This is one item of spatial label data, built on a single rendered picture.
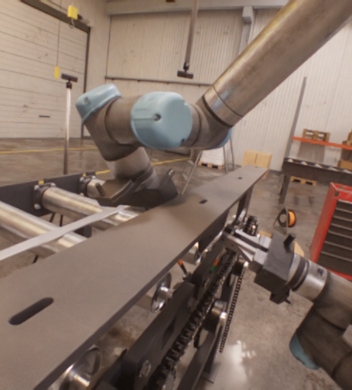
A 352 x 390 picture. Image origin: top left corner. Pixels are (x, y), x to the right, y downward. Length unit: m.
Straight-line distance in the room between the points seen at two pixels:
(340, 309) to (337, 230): 2.10
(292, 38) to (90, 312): 0.37
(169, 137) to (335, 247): 2.50
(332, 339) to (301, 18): 0.54
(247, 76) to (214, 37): 11.35
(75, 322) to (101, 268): 0.06
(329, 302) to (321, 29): 0.47
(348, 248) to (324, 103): 8.33
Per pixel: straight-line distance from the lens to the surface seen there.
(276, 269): 0.54
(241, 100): 0.41
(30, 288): 0.22
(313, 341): 0.63
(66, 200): 1.23
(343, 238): 2.72
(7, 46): 10.77
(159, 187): 0.46
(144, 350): 0.48
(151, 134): 0.33
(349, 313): 0.62
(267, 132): 10.59
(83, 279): 0.22
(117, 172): 0.46
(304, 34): 0.40
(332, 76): 10.81
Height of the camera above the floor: 1.29
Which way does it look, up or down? 16 degrees down
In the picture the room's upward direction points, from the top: 9 degrees clockwise
